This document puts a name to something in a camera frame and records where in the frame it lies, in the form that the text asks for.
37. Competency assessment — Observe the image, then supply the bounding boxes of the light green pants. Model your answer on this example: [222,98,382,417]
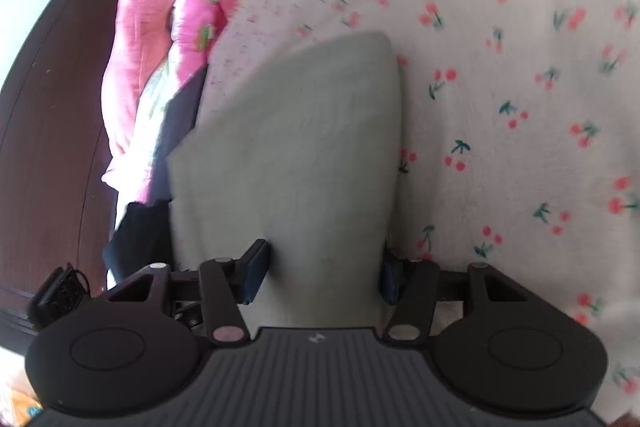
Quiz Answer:
[168,32,401,329]

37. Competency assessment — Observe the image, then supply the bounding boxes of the pink quilt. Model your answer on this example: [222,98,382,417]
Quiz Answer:
[101,0,238,204]

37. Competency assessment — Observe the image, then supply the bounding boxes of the dark wooden headboard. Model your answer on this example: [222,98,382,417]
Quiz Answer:
[1,0,117,355]

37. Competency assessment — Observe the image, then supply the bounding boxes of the dark navy garment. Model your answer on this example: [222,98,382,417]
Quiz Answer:
[102,66,207,287]

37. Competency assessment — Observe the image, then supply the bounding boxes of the cherry print bed sheet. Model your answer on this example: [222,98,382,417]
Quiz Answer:
[202,0,639,421]

